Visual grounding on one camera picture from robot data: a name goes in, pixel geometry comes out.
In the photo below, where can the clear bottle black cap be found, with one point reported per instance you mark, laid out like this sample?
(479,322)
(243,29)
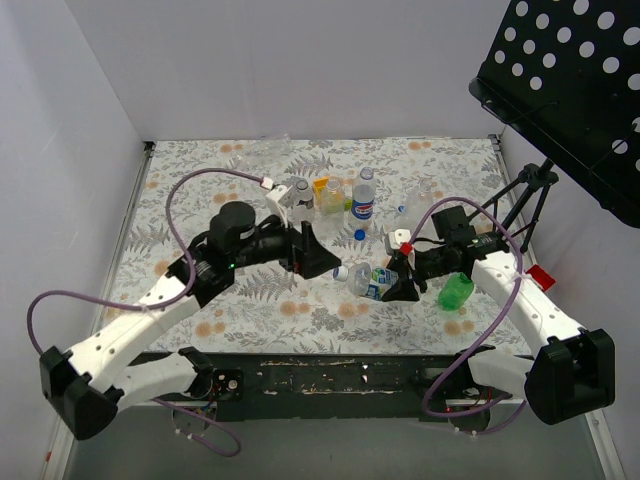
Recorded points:
(304,207)

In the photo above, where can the black perforated music stand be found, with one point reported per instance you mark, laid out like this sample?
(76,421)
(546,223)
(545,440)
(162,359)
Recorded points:
(565,76)

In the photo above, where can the bottle green white label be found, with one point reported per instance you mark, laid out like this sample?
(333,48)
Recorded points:
(369,282)

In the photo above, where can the green plastic bottle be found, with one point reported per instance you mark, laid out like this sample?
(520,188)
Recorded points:
(456,292)

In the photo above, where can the red box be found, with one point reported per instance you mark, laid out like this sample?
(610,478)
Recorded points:
(541,277)

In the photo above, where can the aluminium frame rail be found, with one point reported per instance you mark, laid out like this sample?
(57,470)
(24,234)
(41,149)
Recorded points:
(604,445)

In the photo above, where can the floral tablecloth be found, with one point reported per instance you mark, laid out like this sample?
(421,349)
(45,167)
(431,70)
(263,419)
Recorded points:
(268,310)

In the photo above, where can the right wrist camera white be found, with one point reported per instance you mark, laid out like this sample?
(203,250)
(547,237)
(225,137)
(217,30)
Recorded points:
(398,241)

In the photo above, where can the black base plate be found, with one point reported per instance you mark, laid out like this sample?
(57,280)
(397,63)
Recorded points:
(309,386)

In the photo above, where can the clear uncapped bottle right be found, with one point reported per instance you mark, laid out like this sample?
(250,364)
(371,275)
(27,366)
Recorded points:
(417,202)

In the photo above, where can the yellow green toy basket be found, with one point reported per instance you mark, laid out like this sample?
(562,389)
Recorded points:
(319,184)

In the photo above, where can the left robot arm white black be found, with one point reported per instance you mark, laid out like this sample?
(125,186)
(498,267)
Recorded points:
(91,382)

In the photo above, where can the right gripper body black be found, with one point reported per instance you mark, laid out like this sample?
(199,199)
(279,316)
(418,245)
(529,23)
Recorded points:
(407,267)

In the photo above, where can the black tripod stand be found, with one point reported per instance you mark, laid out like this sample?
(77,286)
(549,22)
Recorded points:
(537,179)

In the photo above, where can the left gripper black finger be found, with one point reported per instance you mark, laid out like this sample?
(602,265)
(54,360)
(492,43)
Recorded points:
(308,239)
(312,260)

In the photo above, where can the clear bottle blue label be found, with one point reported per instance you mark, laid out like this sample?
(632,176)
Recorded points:
(363,197)

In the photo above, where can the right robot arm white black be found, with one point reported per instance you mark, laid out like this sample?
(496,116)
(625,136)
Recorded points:
(571,370)

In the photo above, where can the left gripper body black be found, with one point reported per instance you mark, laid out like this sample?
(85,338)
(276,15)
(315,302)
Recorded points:
(299,250)

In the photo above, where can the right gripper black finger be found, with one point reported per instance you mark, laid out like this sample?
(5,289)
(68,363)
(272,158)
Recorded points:
(404,289)
(398,262)

